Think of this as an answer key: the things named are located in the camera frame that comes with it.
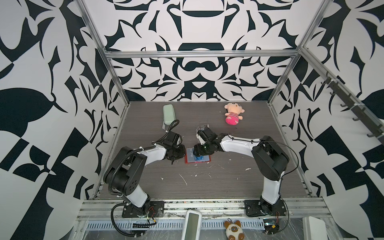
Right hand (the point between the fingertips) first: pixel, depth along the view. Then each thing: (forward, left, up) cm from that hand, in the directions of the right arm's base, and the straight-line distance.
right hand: (197, 151), depth 92 cm
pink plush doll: (+29, -27, +3) cm, 40 cm away
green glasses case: (+28, +20, 0) cm, 35 cm away
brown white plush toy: (-39, -15, +1) cm, 42 cm away
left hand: (0, +7, -1) cm, 7 cm away
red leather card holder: (-3, +5, -2) cm, 6 cm away
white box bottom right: (-38, -50, 0) cm, 63 cm away
